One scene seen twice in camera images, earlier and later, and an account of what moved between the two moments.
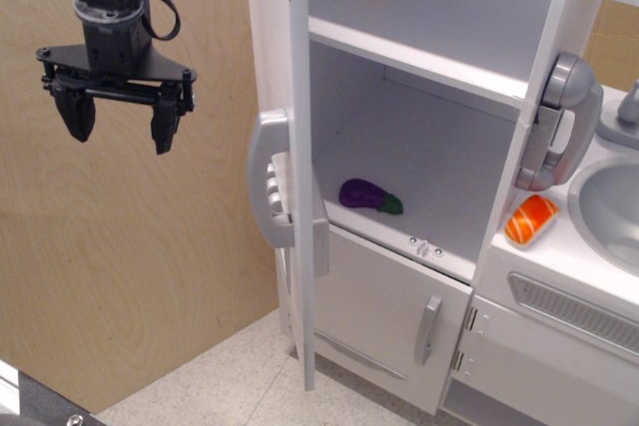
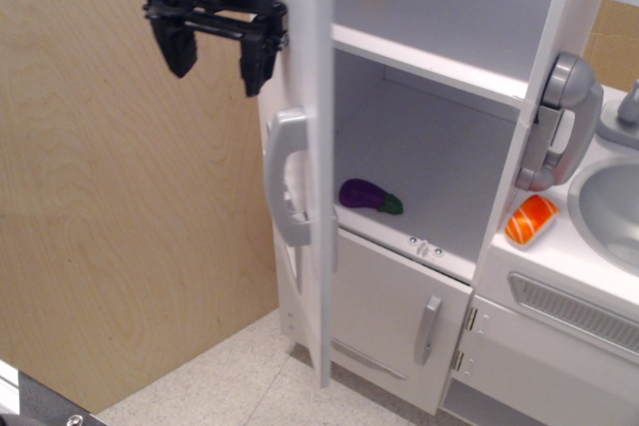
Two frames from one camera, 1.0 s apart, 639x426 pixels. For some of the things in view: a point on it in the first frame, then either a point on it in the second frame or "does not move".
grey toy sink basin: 603,206 does not move
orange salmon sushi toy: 530,221 does not move
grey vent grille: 576,313 does not move
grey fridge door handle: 270,138 to 286,135
